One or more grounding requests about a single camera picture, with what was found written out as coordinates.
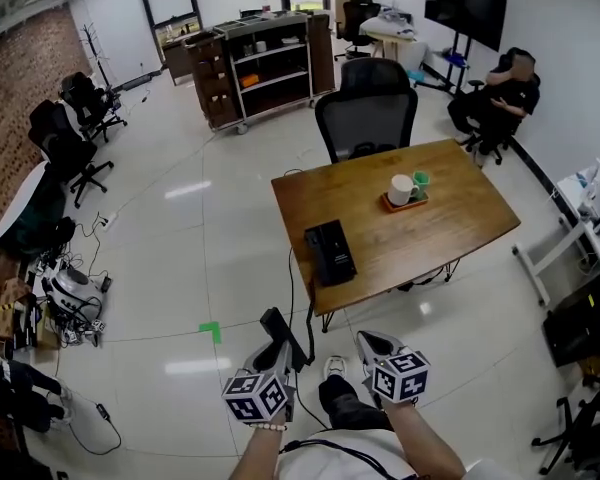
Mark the orange tray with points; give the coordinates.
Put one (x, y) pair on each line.
(392, 206)

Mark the black chair base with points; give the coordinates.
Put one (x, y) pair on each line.
(565, 428)

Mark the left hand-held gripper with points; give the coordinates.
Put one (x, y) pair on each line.
(260, 398)

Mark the orange box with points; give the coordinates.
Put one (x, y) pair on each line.
(250, 80)

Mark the white frame desk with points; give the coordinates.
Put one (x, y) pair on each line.
(570, 238)

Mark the black equipment case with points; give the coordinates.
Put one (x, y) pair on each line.
(580, 328)

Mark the green cup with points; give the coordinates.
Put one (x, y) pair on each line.
(423, 182)

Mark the black mesh office chair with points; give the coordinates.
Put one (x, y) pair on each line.
(365, 118)

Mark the light wooden table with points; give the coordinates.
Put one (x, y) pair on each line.
(387, 35)

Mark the cardboard box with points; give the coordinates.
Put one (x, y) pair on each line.
(15, 298)

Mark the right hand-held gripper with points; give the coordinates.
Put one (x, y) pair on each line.
(402, 378)

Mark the black television screen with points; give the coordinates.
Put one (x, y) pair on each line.
(465, 5)

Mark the person's white shirt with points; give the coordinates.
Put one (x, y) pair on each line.
(340, 460)

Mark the black padded office chair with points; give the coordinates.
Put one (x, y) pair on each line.
(87, 100)
(62, 143)

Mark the black telephone base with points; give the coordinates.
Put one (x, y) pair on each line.
(332, 253)

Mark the person's white shoe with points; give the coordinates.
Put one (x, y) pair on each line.
(335, 365)

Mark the black television stand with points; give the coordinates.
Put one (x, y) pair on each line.
(455, 63)

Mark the person's black trouser leg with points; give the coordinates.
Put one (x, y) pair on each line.
(347, 403)

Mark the person's left forearm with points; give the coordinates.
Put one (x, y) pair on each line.
(260, 450)

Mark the white mug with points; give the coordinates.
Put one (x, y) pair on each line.
(401, 190)

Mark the white round table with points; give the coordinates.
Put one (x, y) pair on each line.
(17, 203)

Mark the black coat rack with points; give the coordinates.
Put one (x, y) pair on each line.
(95, 50)

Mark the white power strip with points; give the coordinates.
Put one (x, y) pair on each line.
(107, 221)

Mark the black swivel chair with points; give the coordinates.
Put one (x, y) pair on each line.
(495, 145)

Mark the person's right forearm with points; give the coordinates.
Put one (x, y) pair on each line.
(422, 438)

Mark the black high-back office chair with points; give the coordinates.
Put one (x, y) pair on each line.
(355, 20)

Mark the grey round device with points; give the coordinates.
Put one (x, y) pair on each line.
(72, 288)

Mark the dark wooden service cart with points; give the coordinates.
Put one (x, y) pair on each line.
(265, 68)

